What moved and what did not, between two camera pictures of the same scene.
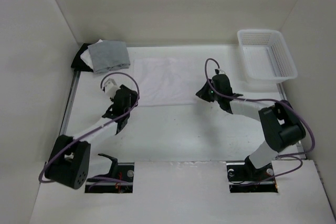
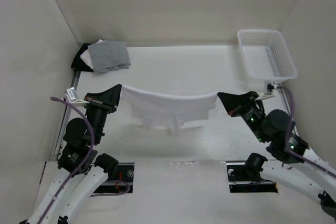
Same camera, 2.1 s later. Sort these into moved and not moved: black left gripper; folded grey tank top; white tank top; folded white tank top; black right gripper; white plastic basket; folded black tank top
Moved: black left gripper; black right gripper; white tank top
Not moved: white plastic basket; folded grey tank top; folded white tank top; folded black tank top
